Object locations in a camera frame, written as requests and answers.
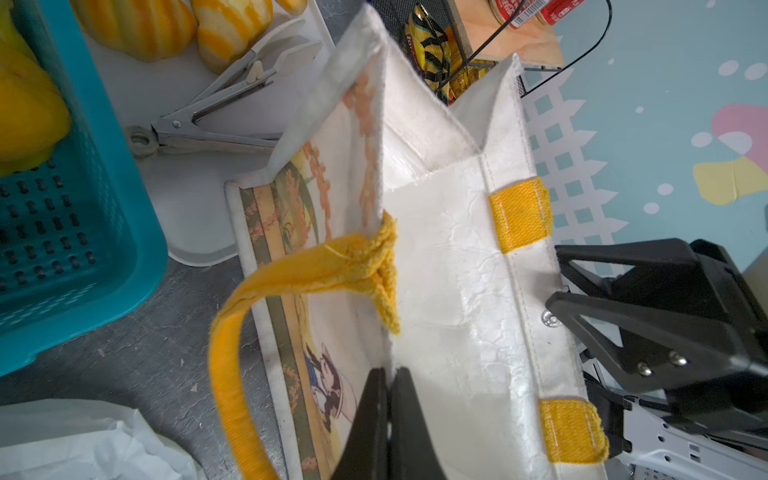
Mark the bread roll right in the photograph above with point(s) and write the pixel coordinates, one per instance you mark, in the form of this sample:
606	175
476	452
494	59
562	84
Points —
293	7

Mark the white plastic grocery bag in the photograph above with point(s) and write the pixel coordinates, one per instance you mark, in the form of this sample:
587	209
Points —
87	439

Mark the dark striped snack bag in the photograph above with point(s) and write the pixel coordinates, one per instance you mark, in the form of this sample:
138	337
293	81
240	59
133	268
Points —
427	47

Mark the bread roll left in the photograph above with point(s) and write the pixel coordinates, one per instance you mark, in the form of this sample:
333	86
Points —
146	30

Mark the white tote bag yellow handles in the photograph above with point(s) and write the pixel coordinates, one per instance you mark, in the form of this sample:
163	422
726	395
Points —
391	231

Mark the yellow pear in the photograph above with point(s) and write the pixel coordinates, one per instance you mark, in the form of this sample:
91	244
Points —
34	116

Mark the croissant bread centre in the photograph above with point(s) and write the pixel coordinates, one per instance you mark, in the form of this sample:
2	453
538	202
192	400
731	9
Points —
228	28

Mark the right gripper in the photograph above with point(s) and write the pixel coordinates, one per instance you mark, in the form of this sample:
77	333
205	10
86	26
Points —
682	320

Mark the red soda can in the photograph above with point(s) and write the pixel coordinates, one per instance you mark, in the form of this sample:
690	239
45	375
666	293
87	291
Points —
556	10
515	13

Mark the teal plastic basket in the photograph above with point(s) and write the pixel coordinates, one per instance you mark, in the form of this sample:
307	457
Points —
81	245

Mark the metal tongs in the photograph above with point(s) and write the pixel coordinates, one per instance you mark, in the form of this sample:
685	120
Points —
275	55

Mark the black wire shelf wooden board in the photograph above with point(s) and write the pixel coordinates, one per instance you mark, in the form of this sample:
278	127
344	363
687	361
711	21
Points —
478	41

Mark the bread roll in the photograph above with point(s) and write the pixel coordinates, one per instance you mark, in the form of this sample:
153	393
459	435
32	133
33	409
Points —
146	30
293	7

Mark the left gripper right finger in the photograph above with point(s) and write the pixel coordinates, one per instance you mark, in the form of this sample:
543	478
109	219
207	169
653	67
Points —
411	452

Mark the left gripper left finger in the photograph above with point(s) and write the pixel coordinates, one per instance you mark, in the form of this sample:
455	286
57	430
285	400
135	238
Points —
366	453

